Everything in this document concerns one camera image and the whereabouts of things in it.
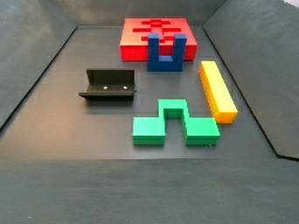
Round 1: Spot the yellow long block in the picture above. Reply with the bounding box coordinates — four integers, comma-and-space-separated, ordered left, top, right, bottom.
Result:
199, 61, 239, 124

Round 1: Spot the blue U-shaped block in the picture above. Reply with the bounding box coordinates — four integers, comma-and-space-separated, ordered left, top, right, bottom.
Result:
147, 33, 187, 72

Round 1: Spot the black fixture bracket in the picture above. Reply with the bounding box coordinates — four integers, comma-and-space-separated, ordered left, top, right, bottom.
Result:
79, 68, 136, 99

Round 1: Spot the green stepped block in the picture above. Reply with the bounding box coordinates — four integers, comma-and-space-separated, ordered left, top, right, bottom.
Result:
132, 98, 220, 146

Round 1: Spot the red board with cutouts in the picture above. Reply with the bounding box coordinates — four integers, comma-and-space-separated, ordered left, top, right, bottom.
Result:
119, 17, 199, 61

